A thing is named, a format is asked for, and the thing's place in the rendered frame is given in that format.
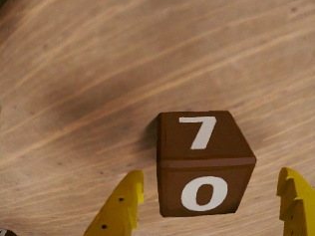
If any brown cube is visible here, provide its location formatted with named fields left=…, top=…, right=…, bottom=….
left=157, top=111, right=257, bottom=217

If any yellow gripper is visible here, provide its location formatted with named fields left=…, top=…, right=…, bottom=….
left=83, top=167, right=315, bottom=236

